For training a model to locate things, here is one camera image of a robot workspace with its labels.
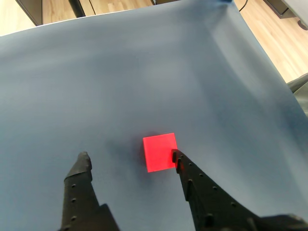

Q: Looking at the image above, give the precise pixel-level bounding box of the dark desk frame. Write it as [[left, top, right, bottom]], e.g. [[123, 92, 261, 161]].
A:
[[262, 0, 308, 31]]

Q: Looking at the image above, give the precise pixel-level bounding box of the black table leg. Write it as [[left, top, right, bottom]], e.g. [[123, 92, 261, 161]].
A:
[[68, 0, 87, 18]]

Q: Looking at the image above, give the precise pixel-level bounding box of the grey table mat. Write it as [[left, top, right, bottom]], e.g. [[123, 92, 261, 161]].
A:
[[0, 0, 308, 231]]

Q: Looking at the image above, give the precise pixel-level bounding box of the red cube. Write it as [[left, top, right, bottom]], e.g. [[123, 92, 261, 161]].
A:
[[142, 132, 178, 173]]

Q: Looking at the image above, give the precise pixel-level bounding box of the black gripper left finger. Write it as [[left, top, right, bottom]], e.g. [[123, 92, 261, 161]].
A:
[[57, 151, 121, 231]]

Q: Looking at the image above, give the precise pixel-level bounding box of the black furniture panel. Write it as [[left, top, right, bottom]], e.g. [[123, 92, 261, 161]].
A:
[[15, 0, 43, 26]]

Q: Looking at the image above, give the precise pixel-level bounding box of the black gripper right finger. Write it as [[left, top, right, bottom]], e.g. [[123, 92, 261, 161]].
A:
[[171, 148, 265, 231]]

